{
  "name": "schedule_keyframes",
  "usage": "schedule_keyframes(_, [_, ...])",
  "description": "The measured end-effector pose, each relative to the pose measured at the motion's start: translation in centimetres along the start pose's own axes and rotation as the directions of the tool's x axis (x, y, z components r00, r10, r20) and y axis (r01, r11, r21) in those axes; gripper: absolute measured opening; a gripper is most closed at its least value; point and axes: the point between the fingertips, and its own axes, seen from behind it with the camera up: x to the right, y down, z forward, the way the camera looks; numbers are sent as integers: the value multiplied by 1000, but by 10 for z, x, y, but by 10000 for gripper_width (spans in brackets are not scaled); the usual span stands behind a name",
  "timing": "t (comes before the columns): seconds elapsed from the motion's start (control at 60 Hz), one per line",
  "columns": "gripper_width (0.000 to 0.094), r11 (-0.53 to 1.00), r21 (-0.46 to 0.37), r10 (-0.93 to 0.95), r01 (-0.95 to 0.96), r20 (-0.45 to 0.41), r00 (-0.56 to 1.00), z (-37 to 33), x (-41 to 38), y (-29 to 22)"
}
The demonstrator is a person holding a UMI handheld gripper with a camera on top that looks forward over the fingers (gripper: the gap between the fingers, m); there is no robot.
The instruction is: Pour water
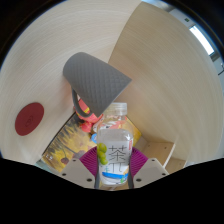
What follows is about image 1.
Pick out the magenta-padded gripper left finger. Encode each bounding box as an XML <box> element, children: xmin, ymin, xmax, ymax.
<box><xmin>59</xmin><ymin>147</ymin><xmax>99</xmax><ymax>190</ymax></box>

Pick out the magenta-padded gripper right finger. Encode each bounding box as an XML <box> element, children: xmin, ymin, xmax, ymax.
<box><xmin>130</xmin><ymin>147</ymin><xmax>171</xmax><ymax>190</ymax></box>

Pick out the clear plastic drink bottle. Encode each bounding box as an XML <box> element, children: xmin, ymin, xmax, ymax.
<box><xmin>96</xmin><ymin>101</ymin><xmax>135</xmax><ymax>188</ymax></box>

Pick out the yellow poppy flower painting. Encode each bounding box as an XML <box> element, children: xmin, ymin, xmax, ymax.
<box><xmin>41</xmin><ymin>112</ymin><xmax>143</xmax><ymax>174</ymax></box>

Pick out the red plush mouse toy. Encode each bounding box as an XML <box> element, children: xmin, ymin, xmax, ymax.
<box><xmin>73</xmin><ymin>94</ymin><xmax>105</xmax><ymax>135</ymax></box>

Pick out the flat round red coaster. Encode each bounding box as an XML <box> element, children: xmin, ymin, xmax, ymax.
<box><xmin>14</xmin><ymin>101</ymin><xmax>46</xmax><ymax>137</ymax></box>

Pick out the grey textured mug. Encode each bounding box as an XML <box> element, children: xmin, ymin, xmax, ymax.
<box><xmin>62</xmin><ymin>51</ymin><xmax>133</xmax><ymax>118</ymax></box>

